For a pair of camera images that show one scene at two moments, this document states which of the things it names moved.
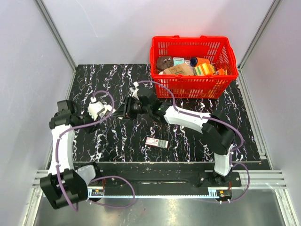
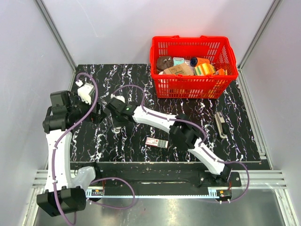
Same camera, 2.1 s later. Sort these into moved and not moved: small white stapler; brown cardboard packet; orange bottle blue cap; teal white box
Moved: small white stapler
Not moved: brown cardboard packet; teal white box; orange bottle blue cap
